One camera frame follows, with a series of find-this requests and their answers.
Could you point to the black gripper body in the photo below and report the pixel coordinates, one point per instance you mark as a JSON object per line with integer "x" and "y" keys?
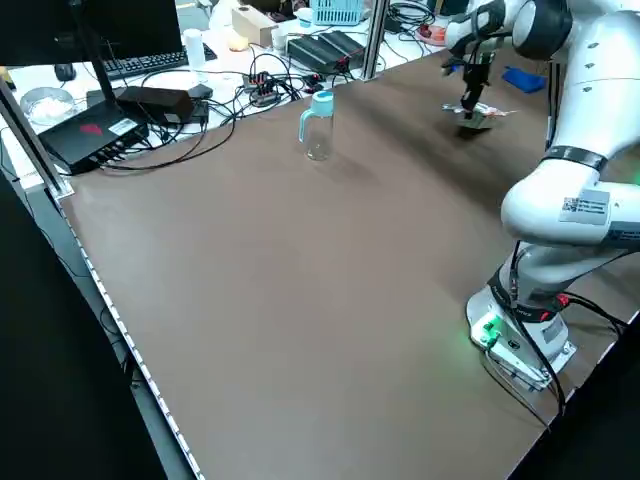
{"x": 477, "y": 70}

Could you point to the rectangular aluminium foil pan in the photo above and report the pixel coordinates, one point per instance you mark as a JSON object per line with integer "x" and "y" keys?
{"x": 487, "y": 119}

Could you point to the blue dishcloth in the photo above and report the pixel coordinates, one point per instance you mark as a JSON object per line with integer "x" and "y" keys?
{"x": 522, "y": 79}

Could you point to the clear bottle blue lid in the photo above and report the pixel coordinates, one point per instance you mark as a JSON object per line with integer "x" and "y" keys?
{"x": 321, "y": 102}

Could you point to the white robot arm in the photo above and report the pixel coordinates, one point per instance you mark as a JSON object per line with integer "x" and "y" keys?
{"x": 580, "y": 100}

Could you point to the white cylindrical bottle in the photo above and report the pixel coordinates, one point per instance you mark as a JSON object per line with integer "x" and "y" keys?
{"x": 194, "y": 47}

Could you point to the foil bowl white contents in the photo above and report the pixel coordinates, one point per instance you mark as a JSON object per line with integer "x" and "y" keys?
{"x": 47, "y": 105}

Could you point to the black power supply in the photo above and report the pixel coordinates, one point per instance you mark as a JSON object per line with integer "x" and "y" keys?
{"x": 345, "y": 42}
{"x": 310, "y": 50}

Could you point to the light blue plastic basket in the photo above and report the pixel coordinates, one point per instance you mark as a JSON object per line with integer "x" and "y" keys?
{"x": 340, "y": 12}

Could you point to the white cup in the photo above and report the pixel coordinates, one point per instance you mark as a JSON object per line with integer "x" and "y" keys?
{"x": 280, "y": 37}

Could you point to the grey hub red plugs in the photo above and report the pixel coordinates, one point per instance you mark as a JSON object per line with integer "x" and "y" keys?
{"x": 260, "y": 90}

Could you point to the wooden box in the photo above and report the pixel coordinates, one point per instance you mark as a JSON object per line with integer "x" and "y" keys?
{"x": 255, "y": 25}

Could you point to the black power adapter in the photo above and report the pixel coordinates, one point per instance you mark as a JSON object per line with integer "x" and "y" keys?
{"x": 200, "y": 91}

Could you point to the black rectangular box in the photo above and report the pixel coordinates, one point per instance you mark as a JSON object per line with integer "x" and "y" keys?
{"x": 155, "y": 102}

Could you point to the black keyboard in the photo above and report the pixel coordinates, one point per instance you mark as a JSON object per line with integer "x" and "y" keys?
{"x": 150, "y": 60}

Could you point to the black monitor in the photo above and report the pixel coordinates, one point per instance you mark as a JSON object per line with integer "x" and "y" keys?
{"x": 125, "y": 25}

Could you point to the black monitor stand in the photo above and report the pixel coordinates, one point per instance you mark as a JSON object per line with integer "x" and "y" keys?
{"x": 92, "y": 60}

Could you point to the black router red logo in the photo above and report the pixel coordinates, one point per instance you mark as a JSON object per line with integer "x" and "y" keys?
{"x": 90, "y": 135}

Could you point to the black computer mouse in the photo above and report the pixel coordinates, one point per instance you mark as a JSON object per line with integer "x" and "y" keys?
{"x": 65, "y": 71}

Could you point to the aluminium frame post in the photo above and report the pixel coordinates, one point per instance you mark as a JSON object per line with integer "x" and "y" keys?
{"x": 375, "y": 40}

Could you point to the aluminium frame rail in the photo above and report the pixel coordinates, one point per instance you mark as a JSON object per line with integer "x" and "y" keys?
{"x": 35, "y": 140}

